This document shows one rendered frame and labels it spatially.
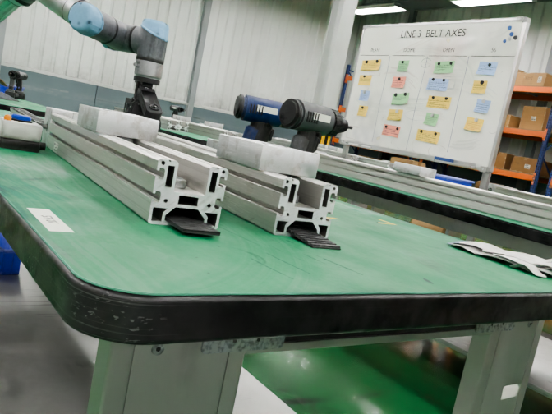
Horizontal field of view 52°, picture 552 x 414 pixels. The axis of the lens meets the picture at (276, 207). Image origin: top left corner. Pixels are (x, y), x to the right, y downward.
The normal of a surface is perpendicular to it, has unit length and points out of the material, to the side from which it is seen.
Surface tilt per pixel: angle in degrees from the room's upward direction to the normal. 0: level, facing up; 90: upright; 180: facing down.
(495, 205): 90
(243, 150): 90
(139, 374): 90
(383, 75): 90
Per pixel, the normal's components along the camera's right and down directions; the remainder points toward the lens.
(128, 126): 0.50, 0.21
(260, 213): -0.84, -0.11
